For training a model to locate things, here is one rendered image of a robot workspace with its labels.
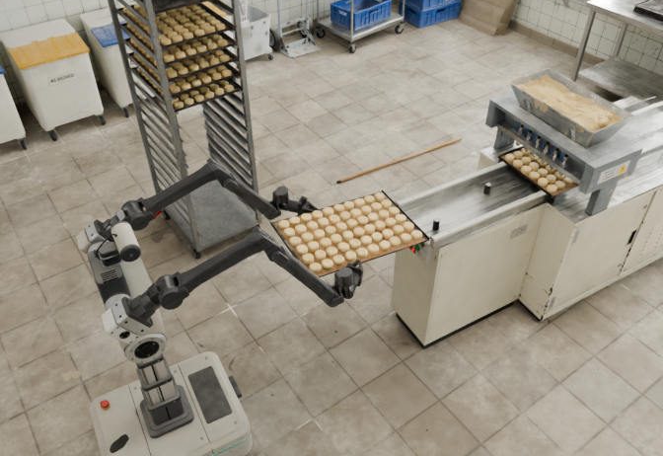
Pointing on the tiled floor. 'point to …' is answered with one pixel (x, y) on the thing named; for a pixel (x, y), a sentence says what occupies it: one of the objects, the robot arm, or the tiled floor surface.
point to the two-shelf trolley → (352, 1)
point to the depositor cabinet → (593, 232)
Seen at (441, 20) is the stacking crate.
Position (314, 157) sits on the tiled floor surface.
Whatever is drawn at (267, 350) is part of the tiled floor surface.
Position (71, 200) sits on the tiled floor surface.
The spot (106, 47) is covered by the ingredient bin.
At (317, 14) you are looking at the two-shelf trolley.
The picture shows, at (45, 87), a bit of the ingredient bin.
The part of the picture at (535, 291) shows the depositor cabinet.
